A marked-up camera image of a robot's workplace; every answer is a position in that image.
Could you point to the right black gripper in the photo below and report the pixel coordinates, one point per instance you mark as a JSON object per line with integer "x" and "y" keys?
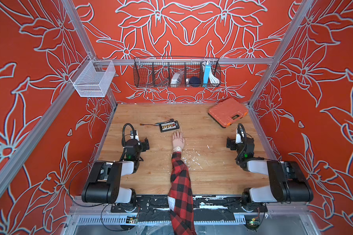
{"x": 233, "y": 143}

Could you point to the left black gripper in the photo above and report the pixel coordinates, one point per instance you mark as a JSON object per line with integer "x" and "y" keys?
{"x": 142, "y": 147}

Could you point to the beige wrist watch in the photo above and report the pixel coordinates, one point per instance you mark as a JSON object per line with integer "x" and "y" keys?
{"x": 177, "y": 149}

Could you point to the red black plaid sleeve forearm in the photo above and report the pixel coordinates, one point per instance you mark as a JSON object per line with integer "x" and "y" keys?
{"x": 180, "y": 198}

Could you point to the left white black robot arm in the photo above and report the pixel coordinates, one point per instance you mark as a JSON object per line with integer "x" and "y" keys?
{"x": 103, "y": 183}

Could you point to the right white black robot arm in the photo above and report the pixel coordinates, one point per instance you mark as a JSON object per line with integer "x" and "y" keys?
{"x": 287, "y": 183}

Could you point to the pale mannequin hand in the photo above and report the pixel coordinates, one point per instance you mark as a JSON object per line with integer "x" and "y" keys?
{"x": 178, "y": 139}

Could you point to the orange plastic tool case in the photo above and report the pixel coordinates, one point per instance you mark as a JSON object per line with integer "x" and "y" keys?
{"x": 226, "y": 112}

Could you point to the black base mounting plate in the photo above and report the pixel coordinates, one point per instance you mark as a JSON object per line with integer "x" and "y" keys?
{"x": 147, "y": 203}

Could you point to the dark blue round object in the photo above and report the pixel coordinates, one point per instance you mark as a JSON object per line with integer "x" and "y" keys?
{"x": 195, "y": 81}

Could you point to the clear plastic bag item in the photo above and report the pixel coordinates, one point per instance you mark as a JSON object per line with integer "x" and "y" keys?
{"x": 177, "y": 79}

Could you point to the clear plastic bin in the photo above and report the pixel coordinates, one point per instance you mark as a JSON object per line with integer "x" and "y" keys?
{"x": 93, "y": 80}

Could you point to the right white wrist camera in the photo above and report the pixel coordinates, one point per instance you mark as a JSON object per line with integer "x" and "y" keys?
{"x": 239, "y": 135}

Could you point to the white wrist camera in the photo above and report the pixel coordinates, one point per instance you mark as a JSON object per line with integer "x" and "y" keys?
{"x": 239, "y": 135}
{"x": 134, "y": 135}

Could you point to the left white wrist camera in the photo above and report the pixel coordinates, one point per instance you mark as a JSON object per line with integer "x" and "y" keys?
{"x": 134, "y": 135}

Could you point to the black wire basket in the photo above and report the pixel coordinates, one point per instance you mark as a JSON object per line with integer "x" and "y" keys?
{"x": 157, "y": 72}

